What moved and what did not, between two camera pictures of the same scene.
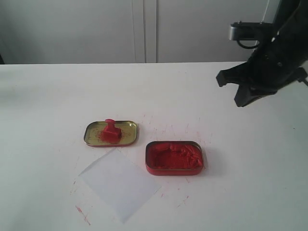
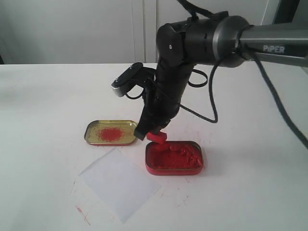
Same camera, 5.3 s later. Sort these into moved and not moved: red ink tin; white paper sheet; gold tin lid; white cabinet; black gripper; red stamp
Moved: red stamp; black gripper
Not moved: white cabinet; gold tin lid; white paper sheet; red ink tin
